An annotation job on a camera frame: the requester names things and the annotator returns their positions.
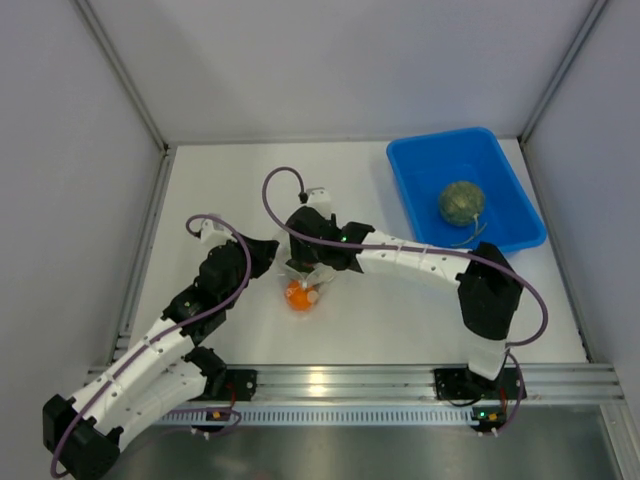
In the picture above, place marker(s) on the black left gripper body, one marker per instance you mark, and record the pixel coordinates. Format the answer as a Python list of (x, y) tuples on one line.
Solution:
[(243, 270)]

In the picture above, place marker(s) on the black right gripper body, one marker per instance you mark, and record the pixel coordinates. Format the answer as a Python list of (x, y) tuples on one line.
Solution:
[(304, 255)]

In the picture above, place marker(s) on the clear polka dot zip bag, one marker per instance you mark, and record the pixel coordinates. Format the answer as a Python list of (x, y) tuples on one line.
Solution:
[(318, 275)]

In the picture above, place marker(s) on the orange toy fruit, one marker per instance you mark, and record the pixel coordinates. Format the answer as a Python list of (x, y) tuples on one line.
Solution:
[(300, 298)]

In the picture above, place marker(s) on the green netted toy melon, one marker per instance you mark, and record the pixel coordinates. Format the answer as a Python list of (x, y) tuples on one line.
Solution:
[(461, 205)]

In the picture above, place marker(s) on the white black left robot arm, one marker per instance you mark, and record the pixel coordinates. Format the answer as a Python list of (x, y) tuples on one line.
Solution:
[(88, 431)]

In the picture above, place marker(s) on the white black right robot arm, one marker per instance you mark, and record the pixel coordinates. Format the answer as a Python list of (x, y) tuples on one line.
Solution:
[(482, 280)]

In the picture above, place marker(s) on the blue plastic bin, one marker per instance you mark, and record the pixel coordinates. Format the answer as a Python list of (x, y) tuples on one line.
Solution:
[(424, 165)]

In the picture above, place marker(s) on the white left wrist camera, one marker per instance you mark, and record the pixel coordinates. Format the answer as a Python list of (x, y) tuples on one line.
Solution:
[(213, 234)]

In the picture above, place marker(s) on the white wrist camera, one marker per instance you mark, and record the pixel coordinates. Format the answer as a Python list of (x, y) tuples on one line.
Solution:
[(318, 199), (213, 234)]

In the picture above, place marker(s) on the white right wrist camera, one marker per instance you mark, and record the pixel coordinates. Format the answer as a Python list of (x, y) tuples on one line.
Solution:
[(318, 199)]

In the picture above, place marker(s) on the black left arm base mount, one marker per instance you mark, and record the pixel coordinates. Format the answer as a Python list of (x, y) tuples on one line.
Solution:
[(233, 385)]

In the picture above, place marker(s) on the aluminium frame rail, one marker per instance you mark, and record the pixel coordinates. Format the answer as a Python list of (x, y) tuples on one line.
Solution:
[(585, 383)]

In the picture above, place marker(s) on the white slotted cable duct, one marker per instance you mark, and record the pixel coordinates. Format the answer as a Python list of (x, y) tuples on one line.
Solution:
[(373, 415)]

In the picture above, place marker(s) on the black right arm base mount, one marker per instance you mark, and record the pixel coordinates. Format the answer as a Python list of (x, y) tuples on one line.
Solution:
[(460, 384)]

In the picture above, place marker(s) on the right vertical frame post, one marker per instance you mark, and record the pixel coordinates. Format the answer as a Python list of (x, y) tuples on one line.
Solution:
[(584, 31)]

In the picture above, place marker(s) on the vertical frame post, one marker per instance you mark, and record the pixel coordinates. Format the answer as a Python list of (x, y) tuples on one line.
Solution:
[(584, 31), (101, 37)]

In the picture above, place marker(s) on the left vertical frame post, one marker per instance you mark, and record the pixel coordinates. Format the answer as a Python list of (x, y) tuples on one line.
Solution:
[(101, 37)]

